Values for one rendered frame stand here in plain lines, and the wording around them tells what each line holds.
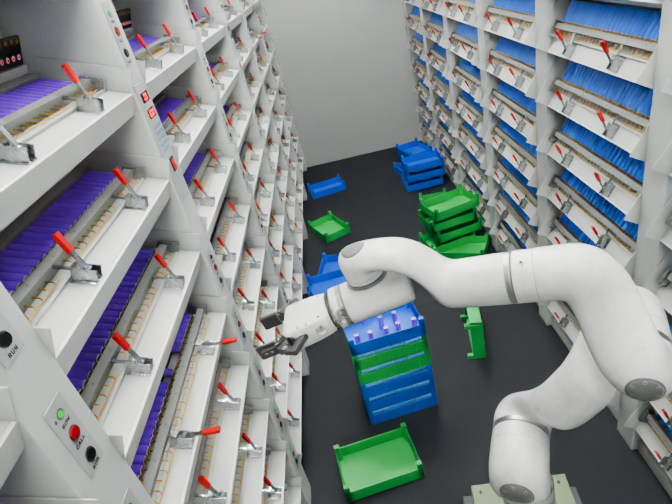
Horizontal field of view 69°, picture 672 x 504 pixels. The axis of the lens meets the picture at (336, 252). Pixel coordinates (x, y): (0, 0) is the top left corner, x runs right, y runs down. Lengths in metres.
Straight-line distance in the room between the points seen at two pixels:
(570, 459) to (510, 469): 0.98
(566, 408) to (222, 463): 0.76
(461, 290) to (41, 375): 0.62
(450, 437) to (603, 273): 1.40
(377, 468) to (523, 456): 1.03
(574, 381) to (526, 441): 0.21
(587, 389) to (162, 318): 0.82
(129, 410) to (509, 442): 0.74
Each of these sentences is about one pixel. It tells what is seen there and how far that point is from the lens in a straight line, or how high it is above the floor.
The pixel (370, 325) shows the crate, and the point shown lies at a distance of 2.03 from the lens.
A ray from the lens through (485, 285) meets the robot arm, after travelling 0.85.
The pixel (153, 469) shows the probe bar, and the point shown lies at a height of 0.99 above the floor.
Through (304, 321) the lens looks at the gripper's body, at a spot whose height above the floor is 1.12.
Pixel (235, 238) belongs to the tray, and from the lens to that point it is 1.73.
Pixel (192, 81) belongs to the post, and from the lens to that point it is 1.86.
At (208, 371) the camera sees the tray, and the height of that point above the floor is 0.95.
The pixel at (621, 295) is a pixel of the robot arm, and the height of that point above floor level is 1.17.
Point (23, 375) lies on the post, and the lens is 0.67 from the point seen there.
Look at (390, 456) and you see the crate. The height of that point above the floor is 0.00.
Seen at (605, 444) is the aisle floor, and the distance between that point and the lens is 2.15.
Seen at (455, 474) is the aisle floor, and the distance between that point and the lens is 2.04.
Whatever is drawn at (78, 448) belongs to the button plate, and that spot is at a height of 1.25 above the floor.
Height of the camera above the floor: 1.69
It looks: 30 degrees down
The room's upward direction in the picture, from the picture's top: 15 degrees counter-clockwise
